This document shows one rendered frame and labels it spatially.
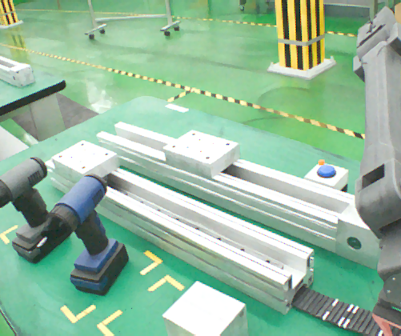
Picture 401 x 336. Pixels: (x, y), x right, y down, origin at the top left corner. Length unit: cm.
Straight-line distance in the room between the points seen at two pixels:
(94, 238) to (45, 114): 160
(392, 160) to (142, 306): 54
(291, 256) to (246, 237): 10
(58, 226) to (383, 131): 55
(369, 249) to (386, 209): 31
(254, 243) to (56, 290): 43
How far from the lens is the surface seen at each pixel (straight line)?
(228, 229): 88
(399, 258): 54
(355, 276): 88
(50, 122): 244
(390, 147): 61
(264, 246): 84
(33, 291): 99
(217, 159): 102
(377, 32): 89
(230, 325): 69
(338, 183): 104
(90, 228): 86
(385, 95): 71
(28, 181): 99
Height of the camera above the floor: 141
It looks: 31 degrees down
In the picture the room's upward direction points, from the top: 9 degrees counter-clockwise
